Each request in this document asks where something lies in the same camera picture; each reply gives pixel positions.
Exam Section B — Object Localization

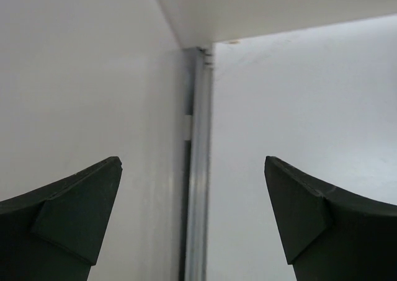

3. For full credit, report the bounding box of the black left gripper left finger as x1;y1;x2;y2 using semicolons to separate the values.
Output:
1;156;122;280

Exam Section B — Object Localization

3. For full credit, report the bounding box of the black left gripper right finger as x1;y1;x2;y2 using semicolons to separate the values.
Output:
264;156;396;280

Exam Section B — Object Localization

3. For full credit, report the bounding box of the aluminium corner rail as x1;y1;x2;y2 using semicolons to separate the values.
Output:
179;47;213;280

